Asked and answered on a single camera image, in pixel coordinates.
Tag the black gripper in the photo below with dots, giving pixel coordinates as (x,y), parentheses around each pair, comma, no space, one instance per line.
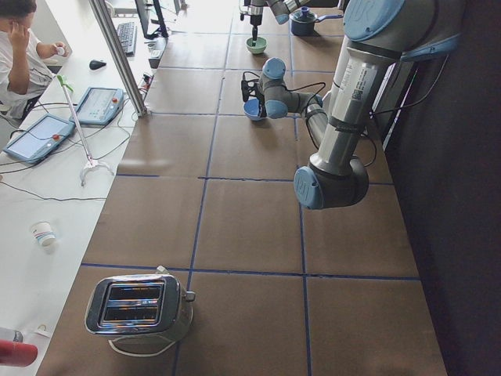
(256,18)

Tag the green bowl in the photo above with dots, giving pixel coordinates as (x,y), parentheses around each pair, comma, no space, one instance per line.
(256,46)

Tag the blue bowl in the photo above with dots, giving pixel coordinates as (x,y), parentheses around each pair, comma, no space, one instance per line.
(254,110)

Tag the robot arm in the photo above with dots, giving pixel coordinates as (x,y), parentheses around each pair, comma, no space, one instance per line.
(377,34)
(280,10)

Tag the blue saucepan with lid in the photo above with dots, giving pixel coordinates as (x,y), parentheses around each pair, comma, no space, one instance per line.
(303,21)

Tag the black monitor stand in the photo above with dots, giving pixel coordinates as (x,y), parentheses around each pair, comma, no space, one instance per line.
(151,19)

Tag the black keyboard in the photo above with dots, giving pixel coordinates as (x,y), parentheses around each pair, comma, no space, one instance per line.
(127,33)

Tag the black computer mouse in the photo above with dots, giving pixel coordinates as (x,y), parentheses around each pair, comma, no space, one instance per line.
(96,64)

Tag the far teach pendant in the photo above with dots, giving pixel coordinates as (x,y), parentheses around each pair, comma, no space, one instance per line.
(99,106)

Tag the teach pendant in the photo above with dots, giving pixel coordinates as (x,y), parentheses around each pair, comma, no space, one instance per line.
(40,140)
(99,106)

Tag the near teach pendant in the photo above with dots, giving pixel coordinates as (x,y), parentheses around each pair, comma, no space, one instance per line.
(40,140)

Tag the seated person white shirt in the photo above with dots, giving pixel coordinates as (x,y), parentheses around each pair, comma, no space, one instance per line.
(24,75)

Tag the paper cup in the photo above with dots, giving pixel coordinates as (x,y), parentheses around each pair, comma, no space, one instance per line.
(43,233)

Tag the silver toaster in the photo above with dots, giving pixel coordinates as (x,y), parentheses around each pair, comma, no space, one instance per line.
(140,315)

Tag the red bottle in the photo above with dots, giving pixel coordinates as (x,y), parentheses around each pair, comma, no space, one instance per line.
(14,351)

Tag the aluminium frame post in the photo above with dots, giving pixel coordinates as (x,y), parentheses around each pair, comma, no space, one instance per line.
(107,27)

